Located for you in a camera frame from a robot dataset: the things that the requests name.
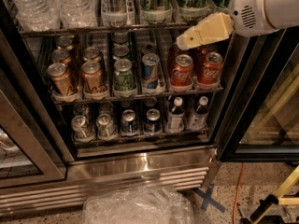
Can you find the plaid grey can top shelf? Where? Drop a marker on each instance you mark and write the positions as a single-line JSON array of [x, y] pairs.
[[117, 13]]

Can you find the clear water bottle right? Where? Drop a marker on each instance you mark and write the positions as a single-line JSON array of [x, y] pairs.
[[77, 14]]

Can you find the gold can front left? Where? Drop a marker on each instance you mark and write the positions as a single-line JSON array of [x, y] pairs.
[[65, 88]]

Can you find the yellow black stand frame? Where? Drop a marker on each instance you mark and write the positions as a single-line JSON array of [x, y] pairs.
[[280, 197]]

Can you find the silver can bottom back left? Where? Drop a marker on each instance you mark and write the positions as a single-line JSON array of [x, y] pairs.
[[82, 109]]

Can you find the clear water bottle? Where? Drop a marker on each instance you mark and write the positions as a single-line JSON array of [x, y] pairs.
[[37, 15], [77, 14]]

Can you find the green can front middle shelf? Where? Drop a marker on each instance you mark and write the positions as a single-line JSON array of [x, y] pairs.
[[124, 83]]

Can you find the blue energy drink can front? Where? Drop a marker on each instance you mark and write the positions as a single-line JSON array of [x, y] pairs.
[[150, 65]]

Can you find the gold can middle left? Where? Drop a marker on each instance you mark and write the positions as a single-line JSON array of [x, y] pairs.
[[62, 56]]

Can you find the closed left glass fridge door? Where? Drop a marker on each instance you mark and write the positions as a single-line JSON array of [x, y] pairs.
[[27, 156]]

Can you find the red cola can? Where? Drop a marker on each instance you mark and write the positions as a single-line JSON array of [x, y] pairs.
[[200, 53], [210, 70], [181, 73], [174, 51]]

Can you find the red cola can middle left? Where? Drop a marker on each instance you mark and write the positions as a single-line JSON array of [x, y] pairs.
[[174, 51]]

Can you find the gold can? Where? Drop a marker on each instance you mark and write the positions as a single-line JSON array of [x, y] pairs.
[[94, 80], [93, 55], [62, 56], [65, 42], [65, 88]]

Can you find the clear plastic bag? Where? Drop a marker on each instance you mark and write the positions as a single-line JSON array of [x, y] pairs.
[[158, 205]]

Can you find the stainless steel display fridge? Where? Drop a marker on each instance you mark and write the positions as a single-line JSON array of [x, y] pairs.
[[183, 160]]

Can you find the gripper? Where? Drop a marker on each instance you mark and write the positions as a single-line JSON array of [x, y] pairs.
[[247, 8]]

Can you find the open glass fridge door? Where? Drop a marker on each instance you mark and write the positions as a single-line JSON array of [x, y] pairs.
[[261, 122]]

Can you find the plaid green can top shelf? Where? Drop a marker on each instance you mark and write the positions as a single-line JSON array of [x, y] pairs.
[[156, 11]]

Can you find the red cola can front left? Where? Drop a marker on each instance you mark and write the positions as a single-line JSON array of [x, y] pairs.
[[181, 73]]

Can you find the dark bottle white cap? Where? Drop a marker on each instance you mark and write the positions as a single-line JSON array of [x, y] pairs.
[[197, 117], [175, 115]]

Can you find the gold can back left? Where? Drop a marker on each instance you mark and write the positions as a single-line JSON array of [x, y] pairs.
[[65, 42]]

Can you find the red cola can middle right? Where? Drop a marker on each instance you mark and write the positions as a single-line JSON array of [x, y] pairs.
[[200, 53]]

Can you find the dark can behind blue can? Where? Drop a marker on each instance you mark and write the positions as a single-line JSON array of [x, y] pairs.
[[148, 48]]

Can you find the blue tape cross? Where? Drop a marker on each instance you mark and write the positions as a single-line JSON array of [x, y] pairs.
[[208, 200]]

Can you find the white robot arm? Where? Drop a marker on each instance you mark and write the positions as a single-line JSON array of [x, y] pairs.
[[244, 17]]

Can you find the silver can bottom front left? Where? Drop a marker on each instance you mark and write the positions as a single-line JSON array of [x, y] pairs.
[[82, 128]]

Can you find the green can back middle shelf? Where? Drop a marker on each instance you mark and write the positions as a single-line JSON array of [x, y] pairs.
[[119, 39]]

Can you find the red cola can front right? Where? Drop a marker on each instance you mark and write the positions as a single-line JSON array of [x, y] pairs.
[[210, 70]]

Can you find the silver can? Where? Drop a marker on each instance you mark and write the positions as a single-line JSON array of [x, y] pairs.
[[105, 108], [82, 109], [105, 126], [82, 128]]

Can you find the dark bottle white cap left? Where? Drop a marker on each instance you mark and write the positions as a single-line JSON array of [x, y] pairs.
[[175, 115]]

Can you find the dark bottle white cap right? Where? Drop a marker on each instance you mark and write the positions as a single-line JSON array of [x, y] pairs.
[[197, 117]]

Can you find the clear water bottle left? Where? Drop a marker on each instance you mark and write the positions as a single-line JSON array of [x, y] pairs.
[[37, 15]]

